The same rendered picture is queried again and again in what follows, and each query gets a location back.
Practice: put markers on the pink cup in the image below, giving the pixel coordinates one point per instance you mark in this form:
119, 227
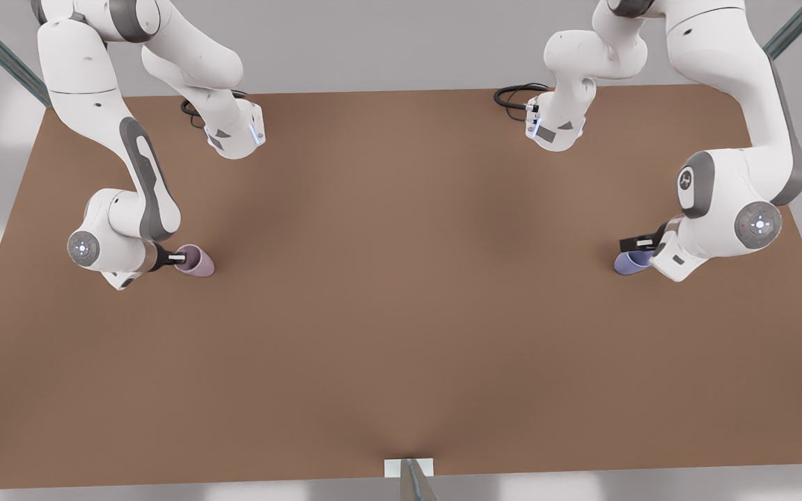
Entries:
198, 262

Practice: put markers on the purple cup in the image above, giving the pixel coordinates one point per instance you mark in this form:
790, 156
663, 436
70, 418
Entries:
632, 263

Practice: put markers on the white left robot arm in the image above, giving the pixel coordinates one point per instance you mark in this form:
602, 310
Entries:
728, 195

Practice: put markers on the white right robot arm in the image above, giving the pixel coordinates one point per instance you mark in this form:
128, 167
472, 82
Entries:
88, 83

